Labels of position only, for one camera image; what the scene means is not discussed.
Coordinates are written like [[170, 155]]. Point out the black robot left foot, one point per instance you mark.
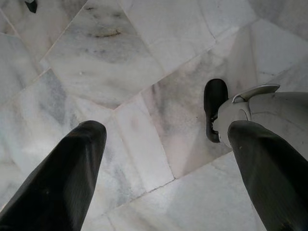
[[215, 101]]

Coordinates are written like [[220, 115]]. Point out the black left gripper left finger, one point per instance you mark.
[[57, 183]]

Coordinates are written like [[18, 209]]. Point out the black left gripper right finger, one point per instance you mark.
[[276, 183]]

